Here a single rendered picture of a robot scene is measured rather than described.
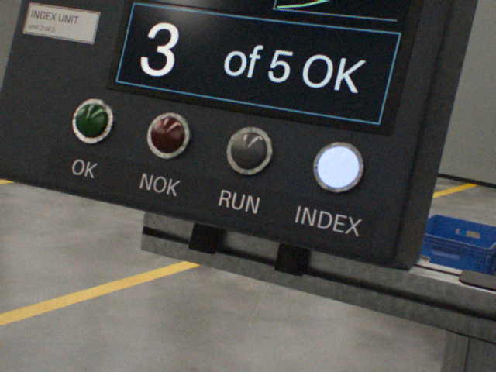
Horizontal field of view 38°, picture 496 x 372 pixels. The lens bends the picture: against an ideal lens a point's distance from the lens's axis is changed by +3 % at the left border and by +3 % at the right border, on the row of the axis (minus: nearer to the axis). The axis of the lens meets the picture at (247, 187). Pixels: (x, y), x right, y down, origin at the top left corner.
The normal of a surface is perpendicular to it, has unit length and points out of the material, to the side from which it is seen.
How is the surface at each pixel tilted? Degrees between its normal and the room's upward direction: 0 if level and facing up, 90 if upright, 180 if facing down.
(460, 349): 90
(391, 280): 90
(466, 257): 90
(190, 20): 75
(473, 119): 90
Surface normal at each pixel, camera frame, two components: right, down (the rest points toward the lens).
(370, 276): -0.38, 0.13
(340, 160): -0.28, -0.18
